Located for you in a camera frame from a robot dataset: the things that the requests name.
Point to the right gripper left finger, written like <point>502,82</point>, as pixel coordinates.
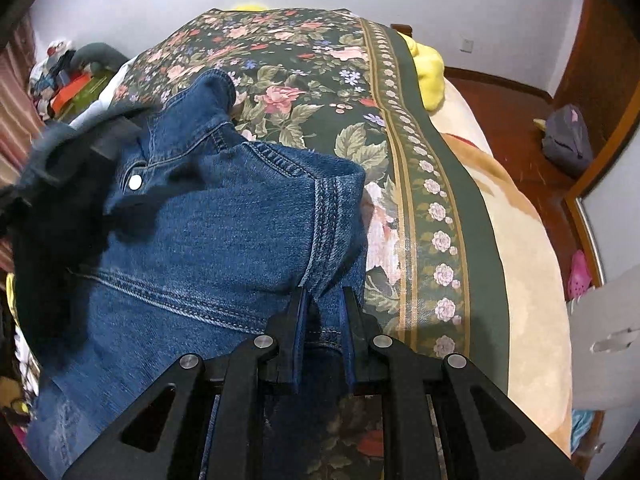
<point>204,418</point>

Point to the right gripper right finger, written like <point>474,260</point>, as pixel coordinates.
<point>442,418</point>

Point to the blue denim jacket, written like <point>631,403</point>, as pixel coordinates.
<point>241,226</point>

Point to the pile of clutter clothes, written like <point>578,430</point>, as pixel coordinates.
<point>52,74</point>

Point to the striped red gold curtain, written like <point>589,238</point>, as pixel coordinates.
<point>20,123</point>

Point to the white shirt on bed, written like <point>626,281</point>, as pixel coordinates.
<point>105,98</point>

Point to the orange box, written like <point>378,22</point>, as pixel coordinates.
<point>66,93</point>

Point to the green storage box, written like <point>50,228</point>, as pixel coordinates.
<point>87,94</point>

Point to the beige mattress sheet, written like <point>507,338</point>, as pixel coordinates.
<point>490,129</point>

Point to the grey pillow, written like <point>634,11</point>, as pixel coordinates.
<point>97,57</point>

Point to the pink slipper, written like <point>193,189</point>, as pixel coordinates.
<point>580,279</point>

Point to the floral bed cover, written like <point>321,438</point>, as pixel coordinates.
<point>330,83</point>

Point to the white wardrobe door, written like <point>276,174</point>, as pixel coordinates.
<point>611,209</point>

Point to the grey backpack on floor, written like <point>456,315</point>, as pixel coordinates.
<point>566,141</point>

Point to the yellow blanket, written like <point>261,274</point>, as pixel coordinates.
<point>430,69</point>

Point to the wooden door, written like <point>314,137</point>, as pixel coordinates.
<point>602,79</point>

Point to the wall power socket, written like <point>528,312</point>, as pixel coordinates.
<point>467,46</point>

